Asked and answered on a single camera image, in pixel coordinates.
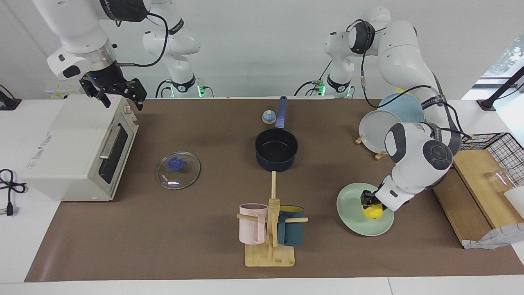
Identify white cup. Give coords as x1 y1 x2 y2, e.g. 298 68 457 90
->
504 186 524 218

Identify pink mug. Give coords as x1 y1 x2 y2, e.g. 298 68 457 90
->
239 203 268 245

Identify black right base cable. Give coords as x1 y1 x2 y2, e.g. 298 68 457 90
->
155 79 174 99

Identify glass lid with blue knob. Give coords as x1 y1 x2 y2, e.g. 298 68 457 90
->
156 151 201 190

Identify black clamp mount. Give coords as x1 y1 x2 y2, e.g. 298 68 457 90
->
0 84 22 111

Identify black left base cable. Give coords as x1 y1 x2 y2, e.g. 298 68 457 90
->
294 62 333 97

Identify black power cord with plug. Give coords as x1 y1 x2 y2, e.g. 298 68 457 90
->
0 169 27 217

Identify black wire basket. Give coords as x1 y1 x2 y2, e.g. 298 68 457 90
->
458 132 524 188

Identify wooden shelf boards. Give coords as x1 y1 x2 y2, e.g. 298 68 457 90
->
432 150 524 246

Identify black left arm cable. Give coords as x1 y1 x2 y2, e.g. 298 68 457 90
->
346 18 472 138

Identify green plate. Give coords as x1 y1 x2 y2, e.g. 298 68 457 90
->
337 182 395 237

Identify wooden mug tree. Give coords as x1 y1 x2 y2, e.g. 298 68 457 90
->
236 171 309 268

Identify grey plate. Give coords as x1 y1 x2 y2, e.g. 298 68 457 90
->
359 110 404 155

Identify white marble-patterned sheet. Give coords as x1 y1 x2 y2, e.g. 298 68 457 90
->
463 222 524 250

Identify black angled stand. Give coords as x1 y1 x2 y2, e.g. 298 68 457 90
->
477 66 524 111

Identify dark teal mug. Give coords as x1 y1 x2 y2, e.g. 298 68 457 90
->
277 205 305 247

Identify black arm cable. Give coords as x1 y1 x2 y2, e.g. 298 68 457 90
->
111 11 169 67
346 18 472 138

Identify light blue plate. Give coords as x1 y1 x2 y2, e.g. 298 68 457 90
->
377 93 425 123

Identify yellow lemon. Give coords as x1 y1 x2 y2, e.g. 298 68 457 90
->
362 204 384 220

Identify white power strip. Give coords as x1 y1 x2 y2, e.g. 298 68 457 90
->
43 84 84 99

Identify wooden plate rack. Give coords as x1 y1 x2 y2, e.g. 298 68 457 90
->
355 133 386 161

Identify black base cable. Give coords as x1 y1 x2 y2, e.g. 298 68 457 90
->
155 79 174 99
294 62 333 97

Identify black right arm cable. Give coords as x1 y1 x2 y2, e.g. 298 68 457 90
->
111 11 169 67

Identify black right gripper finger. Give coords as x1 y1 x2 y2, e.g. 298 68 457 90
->
122 79 147 111
79 75 112 109

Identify dark blue saucepan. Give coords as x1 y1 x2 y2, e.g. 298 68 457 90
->
255 96 298 172

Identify cream toaster oven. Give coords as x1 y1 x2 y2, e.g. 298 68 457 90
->
20 94 139 202

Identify brown table mat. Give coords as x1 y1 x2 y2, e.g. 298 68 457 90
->
25 98 524 282

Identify clear glass cup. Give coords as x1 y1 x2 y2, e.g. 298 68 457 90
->
485 167 517 193

